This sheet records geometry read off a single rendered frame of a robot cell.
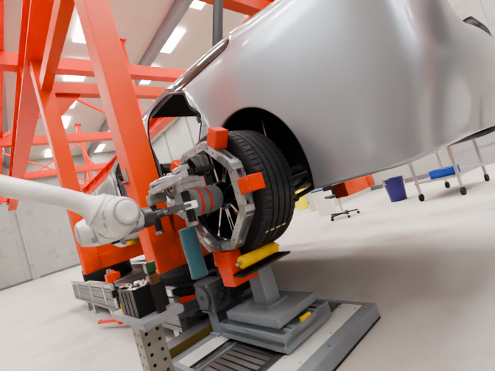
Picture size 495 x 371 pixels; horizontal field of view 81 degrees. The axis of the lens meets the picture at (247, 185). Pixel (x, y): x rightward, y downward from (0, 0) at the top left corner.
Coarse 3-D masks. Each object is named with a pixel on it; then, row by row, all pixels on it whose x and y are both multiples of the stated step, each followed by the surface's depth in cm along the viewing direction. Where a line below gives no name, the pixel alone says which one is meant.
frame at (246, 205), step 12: (204, 144) 139; (192, 156) 149; (216, 156) 134; (228, 156) 134; (228, 168) 129; (240, 168) 130; (240, 192) 127; (240, 204) 128; (252, 204) 129; (240, 216) 130; (252, 216) 132; (204, 228) 163; (240, 228) 131; (204, 240) 155; (216, 240) 157; (228, 240) 146; (240, 240) 138
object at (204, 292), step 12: (216, 276) 172; (204, 288) 165; (216, 288) 164; (228, 288) 172; (240, 288) 178; (204, 300) 165; (216, 300) 162; (228, 300) 167; (240, 300) 183; (216, 312) 169; (216, 324) 171
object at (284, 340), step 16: (320, 304) 153; (224, 320) 165; (304, 320) 137; (320, 320) 144; (240, 336) 150; (256, 336) 140; (272, 336) 132; (288, 336) 128; (304, 336) 134; (288, 352) 126
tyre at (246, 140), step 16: (240, 144) 134; (256, 144) 140; (272, 144) 145; (256, 160) 131; (272, 160) 137; (272, 176) 133; (288, 176) 140; (256, 192) 131; (272, 192) 132; (288, 192) 139; (256, 208) 133; (272, 208) 132; (288, 208) 141; (256, 224) 135; (272, 224) 136; (288, 224) 148; (256, 240) 137; (272, 240) 150
